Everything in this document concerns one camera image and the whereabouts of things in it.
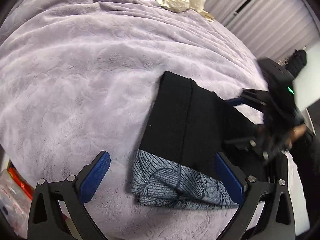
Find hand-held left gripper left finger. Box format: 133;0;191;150
27;150;111;240

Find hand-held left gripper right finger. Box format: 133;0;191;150
214;151;296;240

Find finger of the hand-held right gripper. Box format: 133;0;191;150
223;135;263;153
225;88;269;110

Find blue leaf-patterned pants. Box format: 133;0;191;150
129;149;240;209

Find black pants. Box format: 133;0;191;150
139;70;288;183

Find person's right hand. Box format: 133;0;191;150
286;125;307;150

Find plastic bag with red packets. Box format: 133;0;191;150
0;169;34;239

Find purple fleece blanket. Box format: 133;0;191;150
0;0;273;240

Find cream puffy jacket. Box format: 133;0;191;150
155;0;215;22

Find black bag by wall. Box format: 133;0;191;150
286;49;307;79

